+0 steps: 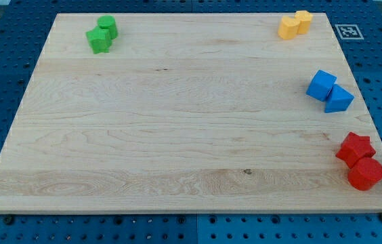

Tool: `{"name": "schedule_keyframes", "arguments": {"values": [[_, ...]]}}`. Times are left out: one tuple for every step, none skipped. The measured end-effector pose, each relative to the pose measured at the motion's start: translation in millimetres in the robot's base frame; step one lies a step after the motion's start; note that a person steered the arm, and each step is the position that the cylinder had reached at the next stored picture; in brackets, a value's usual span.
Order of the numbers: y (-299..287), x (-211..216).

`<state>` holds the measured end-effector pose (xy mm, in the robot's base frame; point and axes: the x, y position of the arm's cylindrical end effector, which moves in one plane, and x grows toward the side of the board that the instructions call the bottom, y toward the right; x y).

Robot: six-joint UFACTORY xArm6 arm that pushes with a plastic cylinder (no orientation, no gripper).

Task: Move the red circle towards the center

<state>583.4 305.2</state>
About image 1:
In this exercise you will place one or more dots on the green cylinder block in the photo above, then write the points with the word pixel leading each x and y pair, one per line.
pixel 108 22

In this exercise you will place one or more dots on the blue triangle block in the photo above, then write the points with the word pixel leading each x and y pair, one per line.
pixel 338 100

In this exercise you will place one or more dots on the green star block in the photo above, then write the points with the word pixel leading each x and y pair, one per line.
pixel 99 40

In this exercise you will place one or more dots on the white fiducial marker tag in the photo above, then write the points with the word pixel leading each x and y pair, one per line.
pixel 349 32

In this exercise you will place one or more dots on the red star block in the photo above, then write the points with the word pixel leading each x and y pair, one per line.
pixel 355 147

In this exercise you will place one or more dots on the yellow hexagon block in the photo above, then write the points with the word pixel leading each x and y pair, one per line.
pixel 305 19

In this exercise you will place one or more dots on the yellow heart block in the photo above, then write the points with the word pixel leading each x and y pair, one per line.
pixel 288 27

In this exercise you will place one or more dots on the light wooden board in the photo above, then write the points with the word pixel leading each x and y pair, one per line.
pixel 187 113

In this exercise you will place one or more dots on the blue cube block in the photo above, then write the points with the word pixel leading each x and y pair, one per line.
pixel 321 85

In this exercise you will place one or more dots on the red cylinder block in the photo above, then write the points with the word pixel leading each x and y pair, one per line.
pixel 366 173

